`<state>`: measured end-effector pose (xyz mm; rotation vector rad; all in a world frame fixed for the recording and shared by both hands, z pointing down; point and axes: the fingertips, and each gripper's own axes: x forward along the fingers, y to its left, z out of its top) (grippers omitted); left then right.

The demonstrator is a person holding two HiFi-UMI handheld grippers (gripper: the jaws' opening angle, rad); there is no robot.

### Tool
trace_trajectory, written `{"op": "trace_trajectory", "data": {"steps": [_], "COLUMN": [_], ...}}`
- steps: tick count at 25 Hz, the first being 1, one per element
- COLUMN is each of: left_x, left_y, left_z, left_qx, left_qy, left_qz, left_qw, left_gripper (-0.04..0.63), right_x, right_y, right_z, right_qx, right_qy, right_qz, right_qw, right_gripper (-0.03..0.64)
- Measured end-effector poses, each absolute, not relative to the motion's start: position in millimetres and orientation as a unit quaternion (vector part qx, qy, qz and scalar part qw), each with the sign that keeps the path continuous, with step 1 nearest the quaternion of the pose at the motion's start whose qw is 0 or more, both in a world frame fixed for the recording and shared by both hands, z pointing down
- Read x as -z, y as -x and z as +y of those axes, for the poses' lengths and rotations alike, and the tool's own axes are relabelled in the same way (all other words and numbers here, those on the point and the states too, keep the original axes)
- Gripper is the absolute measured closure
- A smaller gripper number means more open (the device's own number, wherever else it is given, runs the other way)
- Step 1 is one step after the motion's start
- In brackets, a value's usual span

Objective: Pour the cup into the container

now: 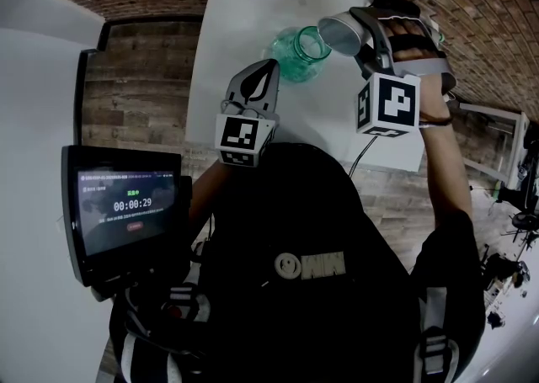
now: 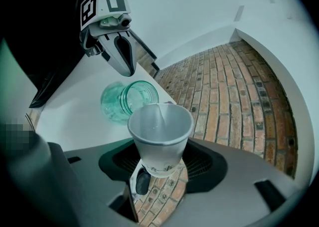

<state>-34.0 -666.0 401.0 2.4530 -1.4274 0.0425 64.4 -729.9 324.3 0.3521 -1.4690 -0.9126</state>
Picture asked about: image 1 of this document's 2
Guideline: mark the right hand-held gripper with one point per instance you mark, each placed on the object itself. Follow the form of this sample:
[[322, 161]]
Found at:
[[391, 103]]

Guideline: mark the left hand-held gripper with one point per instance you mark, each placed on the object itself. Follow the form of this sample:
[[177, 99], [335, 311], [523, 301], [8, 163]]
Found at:
[[236, 133]]

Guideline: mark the small metal bowl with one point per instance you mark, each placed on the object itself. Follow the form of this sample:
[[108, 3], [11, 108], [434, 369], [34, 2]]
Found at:
[[341, 36]]

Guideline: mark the green glass jar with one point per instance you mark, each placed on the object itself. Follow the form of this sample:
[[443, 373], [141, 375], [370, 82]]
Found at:
[[299, 55]]

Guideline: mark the person's right forearm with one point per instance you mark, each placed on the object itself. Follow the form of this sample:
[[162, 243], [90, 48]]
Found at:
[[446, 171]]

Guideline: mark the person's left forearm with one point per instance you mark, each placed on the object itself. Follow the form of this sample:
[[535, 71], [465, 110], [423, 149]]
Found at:
[[206, 192]]

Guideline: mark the person's right hand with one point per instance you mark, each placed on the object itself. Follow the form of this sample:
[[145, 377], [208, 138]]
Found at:
[[410, 32]]

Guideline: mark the white table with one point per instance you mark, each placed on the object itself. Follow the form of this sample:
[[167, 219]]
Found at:
[[497, 112], [311, 120]]

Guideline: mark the person's black shirt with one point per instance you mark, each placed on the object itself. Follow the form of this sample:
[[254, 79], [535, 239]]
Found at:
[[303, 238]]

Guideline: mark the black tablet screen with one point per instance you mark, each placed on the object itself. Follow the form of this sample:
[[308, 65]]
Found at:
[[122, 209]]

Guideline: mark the black tripod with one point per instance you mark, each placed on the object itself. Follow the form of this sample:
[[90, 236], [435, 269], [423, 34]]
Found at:
[[526, 187]]

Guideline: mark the black camera equipment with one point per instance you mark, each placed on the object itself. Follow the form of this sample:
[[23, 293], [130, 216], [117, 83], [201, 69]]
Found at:
[[505, 267]]

